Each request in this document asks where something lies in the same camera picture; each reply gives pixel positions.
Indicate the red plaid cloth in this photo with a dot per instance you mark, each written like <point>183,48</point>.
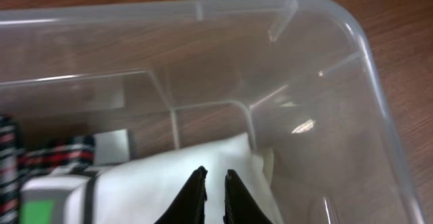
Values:
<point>18,164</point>

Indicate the clear plastic storage container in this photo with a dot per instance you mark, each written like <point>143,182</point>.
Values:
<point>143,79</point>

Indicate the cream cloth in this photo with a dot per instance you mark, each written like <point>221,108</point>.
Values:
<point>268,163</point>

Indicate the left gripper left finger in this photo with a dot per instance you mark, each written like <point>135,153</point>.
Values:
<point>188,205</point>

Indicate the white printed t-shirt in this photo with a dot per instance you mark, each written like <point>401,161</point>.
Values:
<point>140,191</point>

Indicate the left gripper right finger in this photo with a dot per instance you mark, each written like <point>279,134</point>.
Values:
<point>240,206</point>

